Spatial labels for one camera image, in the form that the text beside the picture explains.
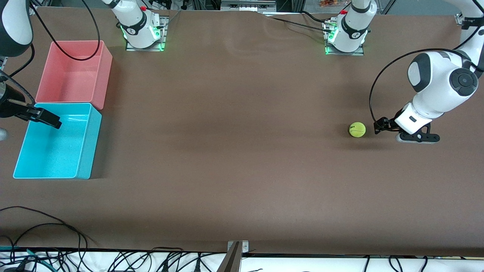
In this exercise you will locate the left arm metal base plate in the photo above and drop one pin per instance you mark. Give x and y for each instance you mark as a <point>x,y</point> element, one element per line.
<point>357,53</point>

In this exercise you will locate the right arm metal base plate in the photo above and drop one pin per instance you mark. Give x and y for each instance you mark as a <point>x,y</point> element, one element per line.
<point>163,37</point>

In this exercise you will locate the aluminium frame profile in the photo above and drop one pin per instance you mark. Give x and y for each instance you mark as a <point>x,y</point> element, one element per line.
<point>458,19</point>

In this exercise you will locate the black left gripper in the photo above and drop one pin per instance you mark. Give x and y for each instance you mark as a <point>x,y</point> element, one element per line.
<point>385,124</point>

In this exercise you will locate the silver metal bracket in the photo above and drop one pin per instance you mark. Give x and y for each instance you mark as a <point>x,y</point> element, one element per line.
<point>244,245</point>

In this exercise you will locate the aluminium frame post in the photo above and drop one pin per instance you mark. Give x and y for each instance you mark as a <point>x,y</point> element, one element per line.
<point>297,4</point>

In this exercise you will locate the grey metal box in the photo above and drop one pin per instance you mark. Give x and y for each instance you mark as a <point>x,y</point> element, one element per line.
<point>247,5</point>

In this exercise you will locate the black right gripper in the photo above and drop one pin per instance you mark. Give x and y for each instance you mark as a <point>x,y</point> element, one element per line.
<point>8,105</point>

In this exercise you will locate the dark grey metal bar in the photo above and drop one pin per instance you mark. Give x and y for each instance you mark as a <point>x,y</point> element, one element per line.
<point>230,262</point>

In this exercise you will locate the orange patterned object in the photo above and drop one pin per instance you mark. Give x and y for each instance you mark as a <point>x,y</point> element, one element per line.
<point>329,3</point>

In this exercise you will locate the blue plastic bin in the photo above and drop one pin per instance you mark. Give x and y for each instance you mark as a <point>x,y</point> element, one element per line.
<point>64,155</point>

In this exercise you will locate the pink plastic bin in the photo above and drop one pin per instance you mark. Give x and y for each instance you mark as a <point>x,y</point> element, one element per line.
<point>75,75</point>

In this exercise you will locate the yellow-green tennis ball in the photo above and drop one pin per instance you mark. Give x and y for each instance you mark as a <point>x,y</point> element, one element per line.
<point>357,129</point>

